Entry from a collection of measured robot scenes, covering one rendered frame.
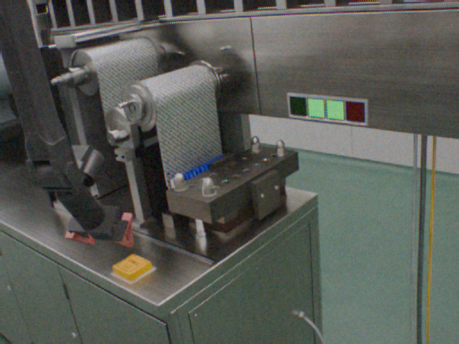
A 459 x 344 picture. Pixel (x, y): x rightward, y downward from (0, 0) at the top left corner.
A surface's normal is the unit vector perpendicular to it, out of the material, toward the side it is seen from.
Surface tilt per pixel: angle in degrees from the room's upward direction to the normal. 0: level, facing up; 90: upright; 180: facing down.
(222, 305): 90
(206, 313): 90
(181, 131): 90
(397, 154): 90
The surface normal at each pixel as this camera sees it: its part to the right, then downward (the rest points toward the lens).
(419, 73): -0.65, 0.35
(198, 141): 0.74, 0.16
